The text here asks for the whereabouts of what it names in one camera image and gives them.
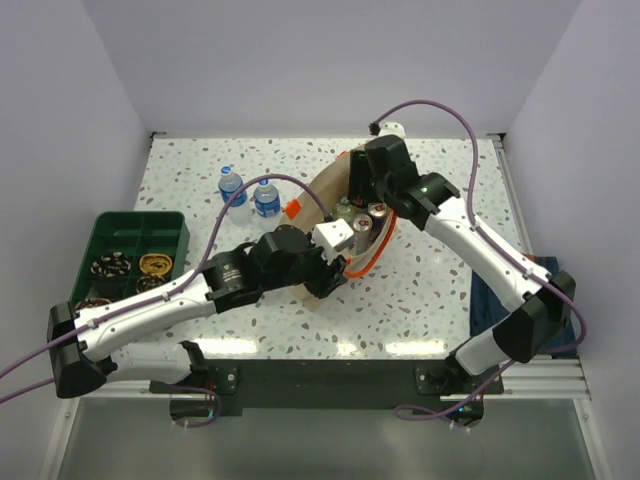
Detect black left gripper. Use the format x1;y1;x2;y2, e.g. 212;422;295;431
263;227;349;298

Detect clear green-cap glass bottle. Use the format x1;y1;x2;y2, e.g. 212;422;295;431
332;196;356;225

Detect silver blue energy can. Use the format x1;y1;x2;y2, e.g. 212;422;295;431
368;203;389;225
351;214;373;255

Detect beige canvas bag orange handles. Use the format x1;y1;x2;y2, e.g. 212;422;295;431
279;142;400;312

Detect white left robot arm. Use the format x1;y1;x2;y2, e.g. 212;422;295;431
47;220;354;399

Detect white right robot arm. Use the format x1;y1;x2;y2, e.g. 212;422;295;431
355;135;576;393

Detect blue label water bottle middle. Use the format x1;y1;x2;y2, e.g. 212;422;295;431
253;179;281;218

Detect blue label water bottle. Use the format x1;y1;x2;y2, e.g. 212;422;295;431
218;166;252;226
253;179;281;218

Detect blue label water bottle left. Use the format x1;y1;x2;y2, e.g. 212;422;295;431
218;166;252;226

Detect green compartment tray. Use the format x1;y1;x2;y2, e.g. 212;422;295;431
70;211;190;309

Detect dark blue denim cloth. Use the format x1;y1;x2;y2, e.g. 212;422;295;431
469;273;578;358

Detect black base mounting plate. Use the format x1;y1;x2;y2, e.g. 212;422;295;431
149;359;504;420

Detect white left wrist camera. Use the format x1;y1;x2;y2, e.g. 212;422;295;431
312;219;355;263

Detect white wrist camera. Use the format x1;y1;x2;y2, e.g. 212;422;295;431
369;121;406;139
312;219;355;263

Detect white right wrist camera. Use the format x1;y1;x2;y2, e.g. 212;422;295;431
369;121;406;139

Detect yellow coiled cord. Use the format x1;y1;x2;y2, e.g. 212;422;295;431
138;252;177;276

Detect black white coiled cord upper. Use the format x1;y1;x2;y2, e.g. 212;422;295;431
89;251;132;279

